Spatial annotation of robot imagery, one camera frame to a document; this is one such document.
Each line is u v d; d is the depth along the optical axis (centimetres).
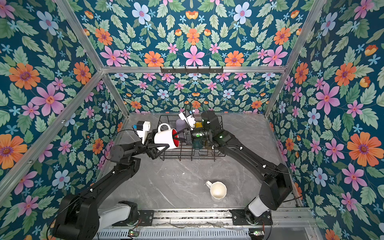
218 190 80
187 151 98
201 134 61
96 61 88
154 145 57
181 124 95
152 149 56
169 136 61
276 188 42
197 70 92
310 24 73
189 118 62
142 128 57
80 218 40
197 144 96
